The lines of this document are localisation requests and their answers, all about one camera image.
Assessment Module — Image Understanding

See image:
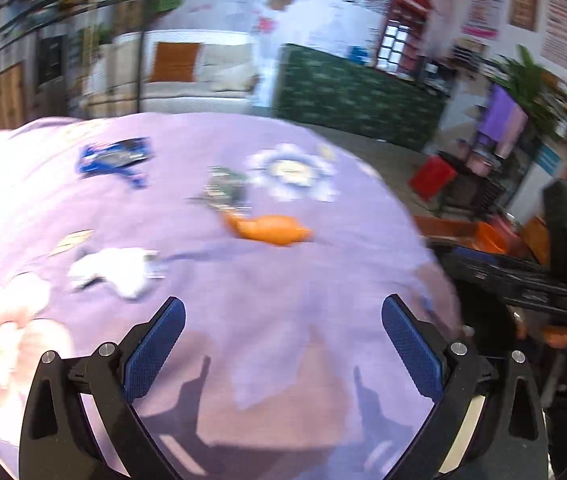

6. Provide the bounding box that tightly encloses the white paper towel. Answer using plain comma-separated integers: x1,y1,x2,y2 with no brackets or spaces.
67,247,166,301

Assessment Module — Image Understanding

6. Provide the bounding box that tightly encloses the orange sofa cushion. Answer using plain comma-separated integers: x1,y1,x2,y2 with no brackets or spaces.
149,42,201,82

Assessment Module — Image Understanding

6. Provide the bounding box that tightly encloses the white sofa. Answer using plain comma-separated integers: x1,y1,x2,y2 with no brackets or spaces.
80,29,261,118

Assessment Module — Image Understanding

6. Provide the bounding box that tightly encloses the orange plastic bucket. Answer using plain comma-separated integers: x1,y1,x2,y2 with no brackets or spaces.
468,222,508,255

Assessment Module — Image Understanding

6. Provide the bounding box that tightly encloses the blue snack wrapper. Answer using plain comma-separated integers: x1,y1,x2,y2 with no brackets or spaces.
76,138,154,188

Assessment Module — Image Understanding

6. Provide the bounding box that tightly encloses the orange snack wrapper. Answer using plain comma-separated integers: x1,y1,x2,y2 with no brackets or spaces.
223,211,313,246

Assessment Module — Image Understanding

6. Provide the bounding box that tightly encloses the green small wrapper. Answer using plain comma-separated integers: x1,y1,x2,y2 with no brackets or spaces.
192,166,250,211

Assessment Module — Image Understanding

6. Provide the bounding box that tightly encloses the red phone booth cabinet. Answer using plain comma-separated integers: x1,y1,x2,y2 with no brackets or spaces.
373,0,433,76

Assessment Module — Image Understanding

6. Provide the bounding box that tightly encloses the red bag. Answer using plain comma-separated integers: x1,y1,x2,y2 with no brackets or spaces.
408,155,457,202

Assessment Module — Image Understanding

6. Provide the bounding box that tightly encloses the right hand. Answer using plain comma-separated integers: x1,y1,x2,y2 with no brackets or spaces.
511,308,567,350

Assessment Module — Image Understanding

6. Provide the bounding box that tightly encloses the black metal rack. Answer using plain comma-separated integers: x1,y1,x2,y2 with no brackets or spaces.
433,131,532,220

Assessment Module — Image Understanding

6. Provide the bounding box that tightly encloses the purple floral bed quilt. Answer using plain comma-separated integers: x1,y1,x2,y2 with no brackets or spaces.
0,114,461,479

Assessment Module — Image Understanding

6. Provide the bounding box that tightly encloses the purple towel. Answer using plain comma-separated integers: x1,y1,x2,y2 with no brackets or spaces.
477,84,517,142

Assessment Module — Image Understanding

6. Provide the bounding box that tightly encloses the green potted plant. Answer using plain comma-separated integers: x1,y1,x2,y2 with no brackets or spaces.
489,44,562,138

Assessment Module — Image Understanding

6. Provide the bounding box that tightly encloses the green patterned cabinet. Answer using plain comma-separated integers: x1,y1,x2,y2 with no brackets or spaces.
272,44,447,152

